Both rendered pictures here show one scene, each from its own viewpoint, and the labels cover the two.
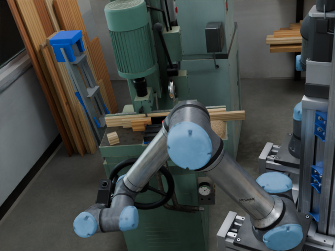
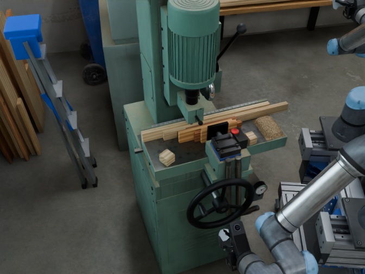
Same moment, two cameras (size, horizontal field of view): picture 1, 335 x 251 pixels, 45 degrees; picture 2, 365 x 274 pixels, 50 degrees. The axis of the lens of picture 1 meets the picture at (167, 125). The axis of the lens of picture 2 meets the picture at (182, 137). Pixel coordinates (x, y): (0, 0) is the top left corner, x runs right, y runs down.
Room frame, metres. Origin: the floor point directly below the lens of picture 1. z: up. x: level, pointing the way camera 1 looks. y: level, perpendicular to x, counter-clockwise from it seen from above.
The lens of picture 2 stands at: (0.63, 0.75, 2.08)
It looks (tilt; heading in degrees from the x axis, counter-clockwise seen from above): 44 degrees down; 330
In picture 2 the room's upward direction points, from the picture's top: straight up
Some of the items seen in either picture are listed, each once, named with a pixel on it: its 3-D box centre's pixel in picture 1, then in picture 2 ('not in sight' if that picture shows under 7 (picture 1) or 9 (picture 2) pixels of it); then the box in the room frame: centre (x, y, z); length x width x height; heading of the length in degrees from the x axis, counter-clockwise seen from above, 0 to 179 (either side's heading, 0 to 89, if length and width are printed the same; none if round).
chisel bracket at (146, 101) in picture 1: (145, 100); (190, 107); (1.71, 0.09, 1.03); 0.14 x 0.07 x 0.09; 170
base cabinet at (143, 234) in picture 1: (166, 190); (182, 190); (1.81, 0.07, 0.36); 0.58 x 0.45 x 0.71; 170
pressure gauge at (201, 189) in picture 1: (205, 189); (259, 188); (1.44, -0.12, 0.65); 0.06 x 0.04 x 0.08; 80
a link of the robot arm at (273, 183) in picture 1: (273, 194); not in sight; (0.98, -0.31, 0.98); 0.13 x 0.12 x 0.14; 171
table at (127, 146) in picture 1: (163, 141); (218, 149); (1.57, 0.03, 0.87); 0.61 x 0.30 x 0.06; 80
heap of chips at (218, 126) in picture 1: (215, 127); (269, 124); (1.55, -0.22, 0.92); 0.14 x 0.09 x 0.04; 170
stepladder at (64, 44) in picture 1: (94, 112); (59, 112); (2.52, 0.50, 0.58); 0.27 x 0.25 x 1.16; 72
